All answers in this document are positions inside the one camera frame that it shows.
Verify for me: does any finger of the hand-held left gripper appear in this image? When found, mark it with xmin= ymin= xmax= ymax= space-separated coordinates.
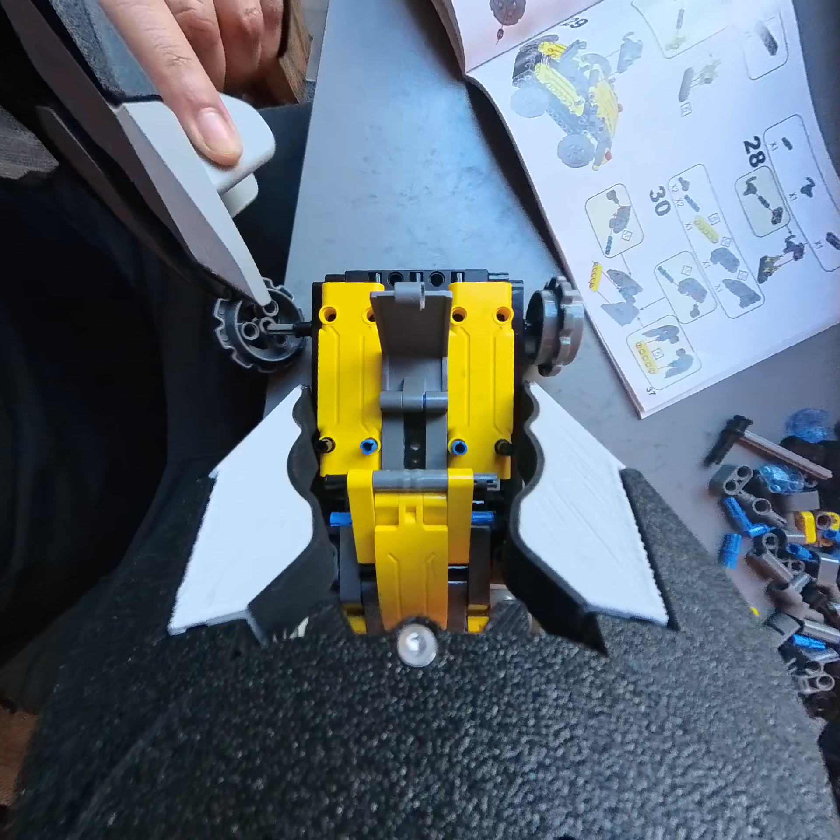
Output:
xmin=35 ymin=105 xmax=229 ymax=296
xmin=115 ymin=97 xmax=282 ymax=309

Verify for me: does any white instruction booklet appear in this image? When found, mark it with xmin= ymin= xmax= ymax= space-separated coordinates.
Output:
xmin=430 ymin=0 xmax=840 ymax=420

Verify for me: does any person's left hand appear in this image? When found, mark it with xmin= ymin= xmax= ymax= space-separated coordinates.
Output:
xmin=98 ymin=0 xmax=291 ymax=166

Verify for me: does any yellow toy brick vehicle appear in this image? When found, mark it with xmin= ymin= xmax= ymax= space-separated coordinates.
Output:
xmin=308 ymin=268 xmax=526 ymax=639

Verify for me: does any grey desk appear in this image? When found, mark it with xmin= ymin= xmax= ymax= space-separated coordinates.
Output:
xmin=262 ymin=0 xmax=840 ymax=723

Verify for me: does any grey toy wheel hub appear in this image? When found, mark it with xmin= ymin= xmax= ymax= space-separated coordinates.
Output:
xmin=212 ymin=279 xmax=308 ymax=375

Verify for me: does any grey gear wheel part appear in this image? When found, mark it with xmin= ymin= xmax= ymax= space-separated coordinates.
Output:
xmin=524 ymin=276 xmax=586 ymax=376

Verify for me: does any brown axle with black connector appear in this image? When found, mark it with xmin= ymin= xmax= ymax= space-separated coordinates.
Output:
xmin=704 ymin=415 xmax=834 ymax=481

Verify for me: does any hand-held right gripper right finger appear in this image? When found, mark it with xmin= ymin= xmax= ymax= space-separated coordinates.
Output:
xmin=504 ymin=381 xmax=670 ymax=657

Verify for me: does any pile of toy brick parts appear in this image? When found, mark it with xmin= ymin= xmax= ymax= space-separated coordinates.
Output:
xmin=705 ymin=407 xmax=840 ymax=723

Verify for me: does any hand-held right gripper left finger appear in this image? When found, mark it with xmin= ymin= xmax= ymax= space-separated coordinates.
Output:
xmin=167 ymin=385 xmax=337 ymax=648

